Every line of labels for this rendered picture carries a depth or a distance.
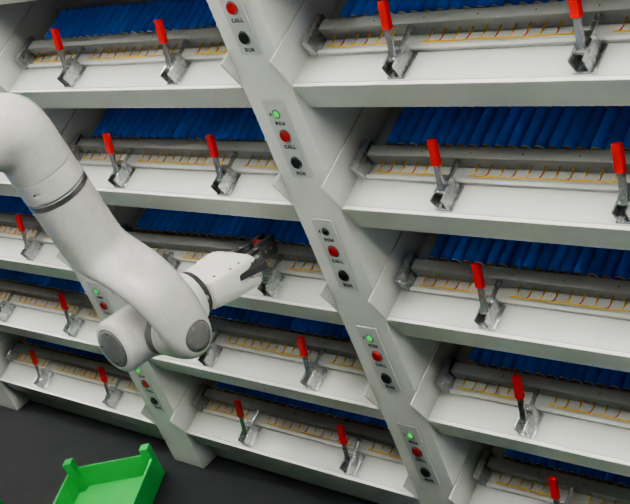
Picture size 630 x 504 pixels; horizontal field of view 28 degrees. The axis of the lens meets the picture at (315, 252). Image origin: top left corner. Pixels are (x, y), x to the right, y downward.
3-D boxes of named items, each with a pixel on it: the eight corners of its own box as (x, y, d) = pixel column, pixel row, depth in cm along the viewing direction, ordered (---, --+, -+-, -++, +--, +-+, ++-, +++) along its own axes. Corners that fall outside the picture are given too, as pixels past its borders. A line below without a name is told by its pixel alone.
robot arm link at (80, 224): (127, 169, 162) (231, 332, 179) (57, 163, 173) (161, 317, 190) (82, 215, 158) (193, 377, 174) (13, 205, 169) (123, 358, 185)
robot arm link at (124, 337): (191, 284, 181) (151, 276, 187) (124, 329, 173) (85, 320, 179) (208, 333, 184) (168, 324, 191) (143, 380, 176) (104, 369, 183)
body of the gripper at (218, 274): (174, 315, 192) (225, 280, 199) (218, 323, 185) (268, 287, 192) (159, 272, 189) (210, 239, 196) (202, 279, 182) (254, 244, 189)
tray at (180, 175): (310, 222, 182) (255, 167, 173) (74, 201, 224) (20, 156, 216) (368, 112, 189) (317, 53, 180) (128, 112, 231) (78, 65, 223)
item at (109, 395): (170, 434, 257) (126, 403, 248) (12, 388, 299) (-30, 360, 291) (215, 349, 264) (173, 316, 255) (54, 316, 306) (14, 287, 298)
